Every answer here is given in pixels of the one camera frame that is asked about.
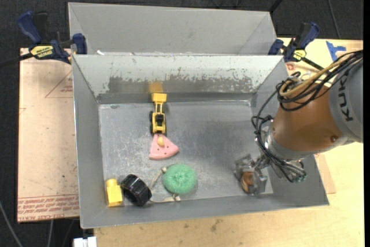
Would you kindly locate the brown round object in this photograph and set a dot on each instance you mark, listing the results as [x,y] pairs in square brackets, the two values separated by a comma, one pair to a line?
[247,180]

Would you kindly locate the grey metal bin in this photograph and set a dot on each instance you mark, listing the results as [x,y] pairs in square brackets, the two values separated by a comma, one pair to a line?
[208,136]

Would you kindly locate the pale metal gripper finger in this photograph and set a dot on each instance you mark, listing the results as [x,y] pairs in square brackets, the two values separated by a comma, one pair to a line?
[242,162]
[260,182]

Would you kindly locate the yellow toy loader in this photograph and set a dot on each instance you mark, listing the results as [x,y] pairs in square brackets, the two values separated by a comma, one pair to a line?
[158,120]

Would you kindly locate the pink toy wedge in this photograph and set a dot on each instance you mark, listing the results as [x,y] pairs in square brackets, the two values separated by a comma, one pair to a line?
[164,150]

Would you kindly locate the green round scrubber sponge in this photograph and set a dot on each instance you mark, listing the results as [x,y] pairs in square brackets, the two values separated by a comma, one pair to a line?
[179,179]

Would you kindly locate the yellow block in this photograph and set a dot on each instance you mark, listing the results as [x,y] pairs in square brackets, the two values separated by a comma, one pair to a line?
[114,195]

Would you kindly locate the brown cardboard board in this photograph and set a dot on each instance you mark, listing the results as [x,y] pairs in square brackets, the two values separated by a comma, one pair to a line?
[46,130]

